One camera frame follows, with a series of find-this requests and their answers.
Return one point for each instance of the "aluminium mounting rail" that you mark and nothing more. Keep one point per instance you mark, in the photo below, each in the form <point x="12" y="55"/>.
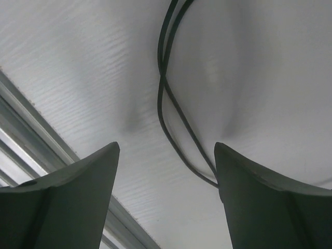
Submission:
<point x="28" y="140"/>

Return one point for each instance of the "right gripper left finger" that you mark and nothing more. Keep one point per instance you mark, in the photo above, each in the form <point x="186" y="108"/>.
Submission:
<point x="64" y="209"/>

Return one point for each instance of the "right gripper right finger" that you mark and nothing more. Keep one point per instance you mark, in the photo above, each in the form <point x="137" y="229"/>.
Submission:
<point x="265" y="209"/>

